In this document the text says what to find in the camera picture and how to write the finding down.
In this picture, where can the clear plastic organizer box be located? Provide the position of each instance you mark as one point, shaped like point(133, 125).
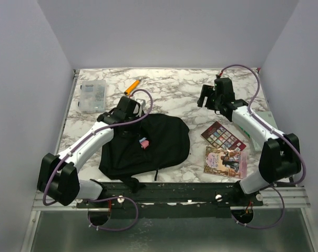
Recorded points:
point(92, 96)

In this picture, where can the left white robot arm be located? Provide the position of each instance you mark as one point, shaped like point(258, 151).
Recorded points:
point(58, 177)

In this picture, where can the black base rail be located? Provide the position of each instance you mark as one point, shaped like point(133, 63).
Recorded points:
point(172, 200)

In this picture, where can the pink cap glue bottle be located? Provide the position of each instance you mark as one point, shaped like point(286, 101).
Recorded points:
point(144, 144)

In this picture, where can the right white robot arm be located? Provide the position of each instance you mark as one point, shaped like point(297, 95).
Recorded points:
point(280, 157)

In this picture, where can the pale green book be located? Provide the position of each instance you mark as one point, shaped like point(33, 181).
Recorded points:
point(268, 117)

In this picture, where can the orange utility knife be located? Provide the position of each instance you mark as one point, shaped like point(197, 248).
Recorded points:
point(132, 87)

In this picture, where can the black student backpack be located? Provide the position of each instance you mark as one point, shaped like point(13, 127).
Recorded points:
point(123, 157)

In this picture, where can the illustrated storybook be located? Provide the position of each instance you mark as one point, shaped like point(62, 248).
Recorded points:
point(229, 163)

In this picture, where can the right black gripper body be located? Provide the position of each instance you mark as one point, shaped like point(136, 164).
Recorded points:
point(213, 102)

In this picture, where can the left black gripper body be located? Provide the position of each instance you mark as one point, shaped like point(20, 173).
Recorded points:
point(134, 117)

